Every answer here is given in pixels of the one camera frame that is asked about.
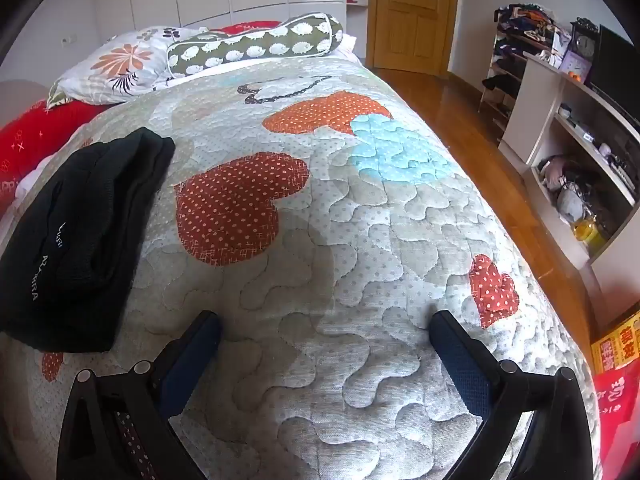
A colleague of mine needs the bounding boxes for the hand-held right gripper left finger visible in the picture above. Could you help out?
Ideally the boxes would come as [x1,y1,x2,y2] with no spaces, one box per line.
[57,310,223,480]

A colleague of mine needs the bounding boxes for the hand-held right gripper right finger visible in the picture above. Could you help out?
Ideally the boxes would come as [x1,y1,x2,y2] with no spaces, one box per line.
[429,310,593,480]

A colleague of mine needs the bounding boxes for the black pants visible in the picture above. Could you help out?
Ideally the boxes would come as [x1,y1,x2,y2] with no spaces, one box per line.
[0,127,176,353]

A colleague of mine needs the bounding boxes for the yellow printed box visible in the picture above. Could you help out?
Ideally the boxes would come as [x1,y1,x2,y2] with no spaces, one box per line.
[590,310,640,376]

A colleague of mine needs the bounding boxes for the red printed bag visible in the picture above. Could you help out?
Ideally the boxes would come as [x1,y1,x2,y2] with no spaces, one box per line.
[592,362,640,466]

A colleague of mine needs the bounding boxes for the quilted heart print bedspread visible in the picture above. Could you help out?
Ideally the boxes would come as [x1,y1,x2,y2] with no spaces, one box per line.
[0,55,601,480]

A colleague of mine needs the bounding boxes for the yellow jar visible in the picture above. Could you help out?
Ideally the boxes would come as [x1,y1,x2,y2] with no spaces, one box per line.
[572,215,601,253]

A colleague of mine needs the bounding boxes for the red blanket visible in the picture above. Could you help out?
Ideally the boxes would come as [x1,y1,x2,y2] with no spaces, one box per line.
[0,21,283,211]

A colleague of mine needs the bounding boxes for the white shelf unit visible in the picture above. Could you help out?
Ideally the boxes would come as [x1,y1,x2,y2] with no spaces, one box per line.
[497,52,640,321]

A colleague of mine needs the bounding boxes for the rack with clothes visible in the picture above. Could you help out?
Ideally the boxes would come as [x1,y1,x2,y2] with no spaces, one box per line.
[477,4,573,133]

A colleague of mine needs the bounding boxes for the floral print pillow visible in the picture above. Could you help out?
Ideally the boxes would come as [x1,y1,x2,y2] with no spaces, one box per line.
[46,26,211,108]

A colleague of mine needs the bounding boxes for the grey headboard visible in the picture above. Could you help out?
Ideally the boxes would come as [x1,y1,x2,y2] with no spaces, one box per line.
[0,79,48,126]

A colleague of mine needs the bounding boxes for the green hedgehog print bolster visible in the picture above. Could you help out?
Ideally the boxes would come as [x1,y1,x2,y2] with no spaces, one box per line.
[166,14,345,80]

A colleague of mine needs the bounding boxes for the black television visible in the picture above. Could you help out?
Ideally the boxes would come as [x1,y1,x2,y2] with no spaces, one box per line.
[587,24,640,126]

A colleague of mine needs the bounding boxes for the dark table clock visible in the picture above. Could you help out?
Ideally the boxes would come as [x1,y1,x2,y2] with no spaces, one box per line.
[570,17,600,68]

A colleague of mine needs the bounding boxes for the wooden door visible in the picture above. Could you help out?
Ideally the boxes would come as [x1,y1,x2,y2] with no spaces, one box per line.
[366,0,461,78]

